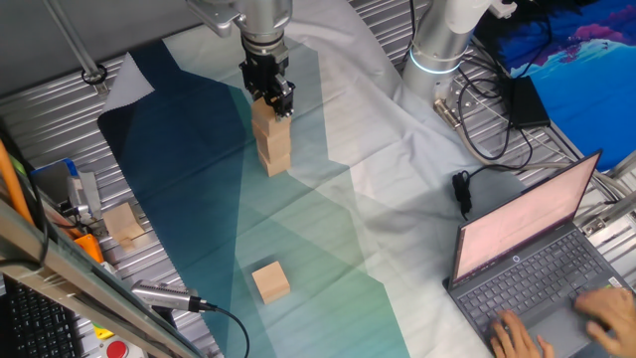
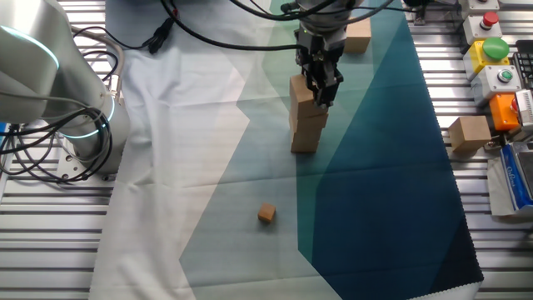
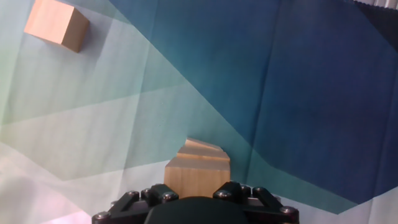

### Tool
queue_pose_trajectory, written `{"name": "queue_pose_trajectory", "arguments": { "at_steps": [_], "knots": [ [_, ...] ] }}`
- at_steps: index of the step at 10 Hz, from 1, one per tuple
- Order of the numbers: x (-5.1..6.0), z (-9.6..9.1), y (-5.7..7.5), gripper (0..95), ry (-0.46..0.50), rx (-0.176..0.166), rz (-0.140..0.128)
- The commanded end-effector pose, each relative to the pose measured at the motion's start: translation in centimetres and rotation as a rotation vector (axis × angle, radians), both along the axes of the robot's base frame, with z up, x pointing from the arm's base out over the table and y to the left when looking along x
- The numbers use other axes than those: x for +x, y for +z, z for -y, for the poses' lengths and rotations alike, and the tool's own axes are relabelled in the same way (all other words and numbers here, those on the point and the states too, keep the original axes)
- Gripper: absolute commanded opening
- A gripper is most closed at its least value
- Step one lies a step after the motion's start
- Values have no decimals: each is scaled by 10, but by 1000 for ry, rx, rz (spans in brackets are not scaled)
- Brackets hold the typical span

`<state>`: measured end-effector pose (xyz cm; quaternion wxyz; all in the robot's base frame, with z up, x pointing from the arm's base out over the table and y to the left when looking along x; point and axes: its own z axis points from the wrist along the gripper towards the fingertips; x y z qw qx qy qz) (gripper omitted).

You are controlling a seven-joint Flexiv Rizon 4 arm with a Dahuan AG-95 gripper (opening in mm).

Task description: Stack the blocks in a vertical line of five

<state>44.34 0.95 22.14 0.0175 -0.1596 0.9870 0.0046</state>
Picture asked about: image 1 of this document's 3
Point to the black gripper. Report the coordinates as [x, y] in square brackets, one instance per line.
[263, 69]

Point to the light wooden cube block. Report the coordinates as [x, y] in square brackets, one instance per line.
[275, 168]
[263, 118]
[277, 153]
[275, 141]
[270, 282]
[120, 221]

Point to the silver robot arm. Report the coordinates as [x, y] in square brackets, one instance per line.
[266, 20]

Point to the person bare hand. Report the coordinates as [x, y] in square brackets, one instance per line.
[613, 313]
[519, 340]

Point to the blue green white tablecloth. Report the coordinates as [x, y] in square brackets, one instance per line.
[348, 174]

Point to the thin metal pole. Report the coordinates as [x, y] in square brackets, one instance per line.
[74, 45]

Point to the blue and silver device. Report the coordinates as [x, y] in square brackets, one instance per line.
[82, 194]

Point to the orange box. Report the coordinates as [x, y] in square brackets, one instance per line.
[89, 248]

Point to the black power brick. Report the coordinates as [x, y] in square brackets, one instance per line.
[529, 102]

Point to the orange pole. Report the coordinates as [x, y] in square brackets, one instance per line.
[10, 179]

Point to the grey laptop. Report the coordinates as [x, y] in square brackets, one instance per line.
[522, 224]

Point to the yellow box green mushroom button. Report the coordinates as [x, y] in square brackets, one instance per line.
[103, 332]

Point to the grey box red button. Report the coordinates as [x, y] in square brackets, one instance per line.
[116, 349]

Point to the blue painted poster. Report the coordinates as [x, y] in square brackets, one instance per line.
[586, 74]

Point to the black keyboard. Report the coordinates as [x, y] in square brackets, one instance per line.
[35, 323]

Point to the white camera bracket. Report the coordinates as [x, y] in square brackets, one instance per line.
[216, 15]

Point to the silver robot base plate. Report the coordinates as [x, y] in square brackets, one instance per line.
[477, 107]

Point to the silver bar camera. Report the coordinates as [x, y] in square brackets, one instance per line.
[164, 296]

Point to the black camera lead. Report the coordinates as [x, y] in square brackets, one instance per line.
[244, 333]

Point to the metal frame beam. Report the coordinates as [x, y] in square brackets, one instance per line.
[59, 268]

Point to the aluminium profile rail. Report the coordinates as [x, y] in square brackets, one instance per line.
[611, 209]

